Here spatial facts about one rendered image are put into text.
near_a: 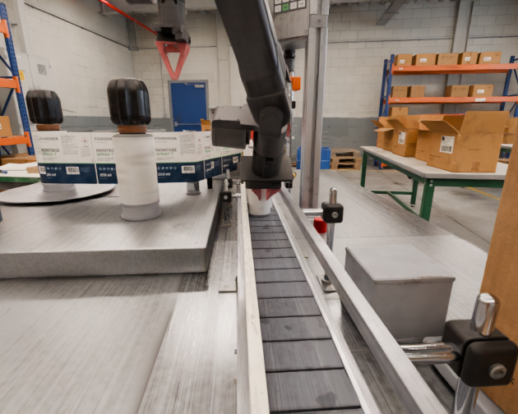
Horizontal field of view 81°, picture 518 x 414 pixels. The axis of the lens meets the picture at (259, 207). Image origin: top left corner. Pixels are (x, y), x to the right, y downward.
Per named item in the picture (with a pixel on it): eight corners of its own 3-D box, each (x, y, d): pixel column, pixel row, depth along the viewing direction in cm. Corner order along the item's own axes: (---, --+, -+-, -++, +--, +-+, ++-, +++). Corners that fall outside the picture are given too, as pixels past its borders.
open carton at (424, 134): (397, 158, 270) (402, 114, 260) (460, 158, 265) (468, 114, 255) (417, 164, 228) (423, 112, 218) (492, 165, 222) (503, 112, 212)
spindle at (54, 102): (53, 186, 97) (34, 91, 89) (81, 186, 97) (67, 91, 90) (34, 192, 88) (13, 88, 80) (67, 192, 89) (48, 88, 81)
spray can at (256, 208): (246, 212, 74) (245, 125, 68) (266, 210, 75) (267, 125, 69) (251, 218, 69) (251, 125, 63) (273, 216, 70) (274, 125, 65)
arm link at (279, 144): (287, 133, 49) (289, 111, 52) (244, 128, 49) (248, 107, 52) (282, 163, 54) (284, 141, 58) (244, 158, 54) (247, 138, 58)
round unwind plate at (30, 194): (39, 183, 107) (39, 180, 107) (128, 182, 109) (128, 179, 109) (-35, 207, 77) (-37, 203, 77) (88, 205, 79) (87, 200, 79)
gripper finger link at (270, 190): (244, 186, 69) (244, 157, 62) (275, 186, 70) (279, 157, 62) (245, 210, 65) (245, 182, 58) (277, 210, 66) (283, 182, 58)
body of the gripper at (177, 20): (151, 33, 62) (149, -9, 60) (163, 45, 72) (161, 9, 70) (183, 34, 62) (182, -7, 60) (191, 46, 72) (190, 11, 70)
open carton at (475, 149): (409, 164, 227) (417, 112, 217) (479, 165, 225) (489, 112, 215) (437, 172, 190) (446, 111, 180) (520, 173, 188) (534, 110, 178)
